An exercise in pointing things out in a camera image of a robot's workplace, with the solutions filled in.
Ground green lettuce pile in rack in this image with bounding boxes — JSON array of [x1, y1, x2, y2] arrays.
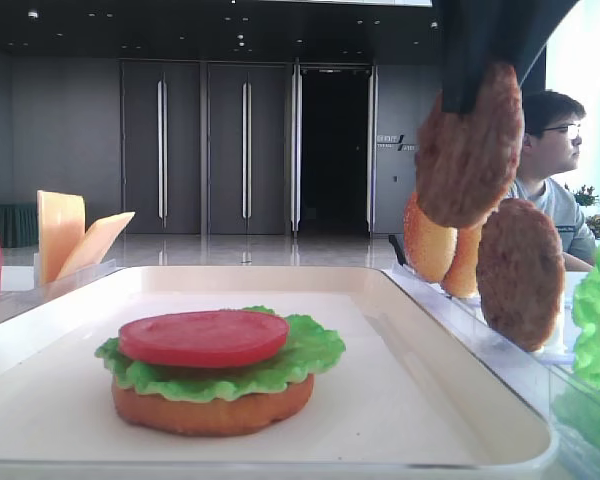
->
[[553, 245, 600, 452]]

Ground leaning orange cheese slice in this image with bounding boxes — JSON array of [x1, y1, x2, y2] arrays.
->
[[57, 211, 135, 280]]

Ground green potted plant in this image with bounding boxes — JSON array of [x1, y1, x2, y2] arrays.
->
[[564, 184, 600, 207]]

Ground clear acrylic left rack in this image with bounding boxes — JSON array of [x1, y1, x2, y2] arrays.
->
[[0, 259, 118, 324]]

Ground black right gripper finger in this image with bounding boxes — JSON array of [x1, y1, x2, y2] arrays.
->
[[432, 0, 577, 114]]

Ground clear acrylic rack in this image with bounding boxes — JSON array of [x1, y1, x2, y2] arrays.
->
[[386, 264, 600, 479], [0, 259, 118, 324]]

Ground dark double door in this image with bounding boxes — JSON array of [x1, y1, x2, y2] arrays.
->
[[120, 61, 290, 235]]

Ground seated man with glasses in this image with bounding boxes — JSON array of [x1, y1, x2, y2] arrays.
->
[[508, 90, 596, 272]]

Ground brown meat patty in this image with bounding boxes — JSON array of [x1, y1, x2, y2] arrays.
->
[[476, 198, 565, 352], [415, 62, 524, 229]]

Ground sesame bun right rack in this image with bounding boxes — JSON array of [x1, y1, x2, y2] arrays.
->
[[403, 192, 458, 283]]

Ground bottom burger bun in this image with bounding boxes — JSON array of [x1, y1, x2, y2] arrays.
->
[[111, 374, 315, 437]]

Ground upright yellow cheese slice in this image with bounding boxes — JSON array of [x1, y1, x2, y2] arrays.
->
[[37, 190, 85, 285]]

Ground white plastic tray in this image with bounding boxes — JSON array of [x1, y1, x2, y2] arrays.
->
[[0, 266, 558, 479]]

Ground red tomato slice on burger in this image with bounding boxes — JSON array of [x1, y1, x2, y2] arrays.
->
[[118, 310, 290, 369]]

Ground green lettuce leaf on burger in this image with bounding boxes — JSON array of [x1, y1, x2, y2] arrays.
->
[[95, 306, 346, 403]]

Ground clear acrylic right rack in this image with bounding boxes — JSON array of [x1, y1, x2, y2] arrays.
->
[[386, 264, 600, 479]]

